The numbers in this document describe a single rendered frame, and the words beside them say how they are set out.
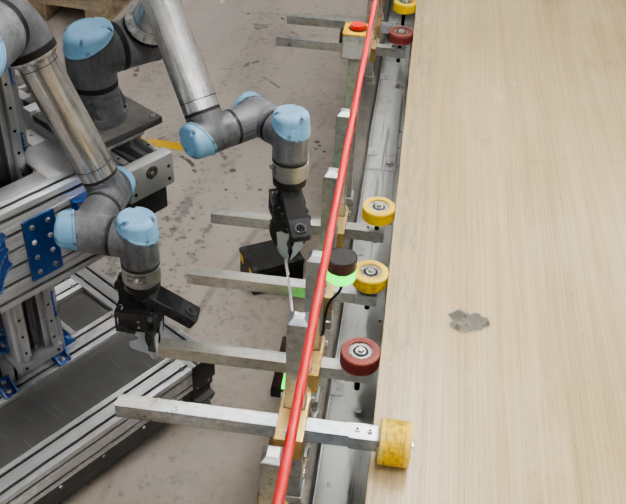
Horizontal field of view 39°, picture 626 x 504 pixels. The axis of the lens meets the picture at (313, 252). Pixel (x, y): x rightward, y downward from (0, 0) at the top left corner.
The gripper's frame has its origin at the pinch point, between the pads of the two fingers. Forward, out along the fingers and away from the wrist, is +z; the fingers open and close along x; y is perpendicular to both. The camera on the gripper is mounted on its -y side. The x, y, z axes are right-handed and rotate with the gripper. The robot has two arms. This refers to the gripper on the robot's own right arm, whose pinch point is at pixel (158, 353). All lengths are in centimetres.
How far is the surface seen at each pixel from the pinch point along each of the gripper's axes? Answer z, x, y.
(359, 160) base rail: 12, -101, -34
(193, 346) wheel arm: -3.6, 0.1, -7.6
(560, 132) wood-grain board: -9, -95, -89
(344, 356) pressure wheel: -8.7, 2.2, -38.6
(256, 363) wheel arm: -2.6, 1.5, -21.0
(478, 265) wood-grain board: -8, -32, -65
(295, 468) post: 1.6, 22.7, -32.3
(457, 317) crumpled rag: -9, -13, -61
